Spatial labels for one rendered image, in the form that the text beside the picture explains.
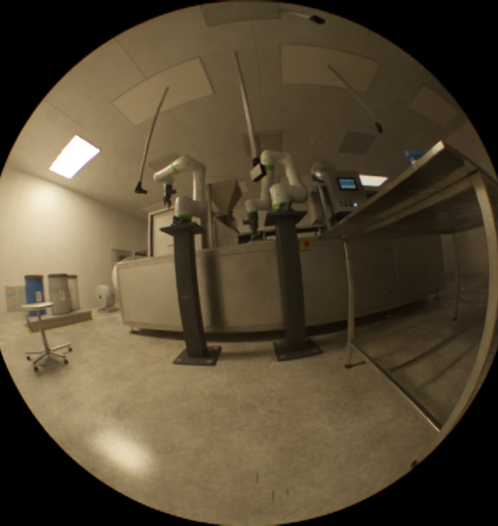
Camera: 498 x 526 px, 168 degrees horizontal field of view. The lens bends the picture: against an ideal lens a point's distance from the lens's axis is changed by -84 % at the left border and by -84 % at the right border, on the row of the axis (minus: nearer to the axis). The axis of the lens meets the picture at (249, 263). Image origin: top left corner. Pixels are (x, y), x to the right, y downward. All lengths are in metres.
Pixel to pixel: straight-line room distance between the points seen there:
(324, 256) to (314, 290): 0.27
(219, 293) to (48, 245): 3.66
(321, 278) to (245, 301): 0.61
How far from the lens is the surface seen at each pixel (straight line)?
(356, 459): 0.66
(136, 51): 2.30
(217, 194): 1.79
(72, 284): 3.57
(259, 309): 1.33
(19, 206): 4.21
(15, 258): 4.00
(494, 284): 0.38
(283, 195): 1.17
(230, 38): 2.16
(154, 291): 1.69
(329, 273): 1.37
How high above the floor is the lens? 0.58
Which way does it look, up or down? 3 degrees up
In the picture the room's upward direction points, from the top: 6 degrees counter-clockwise
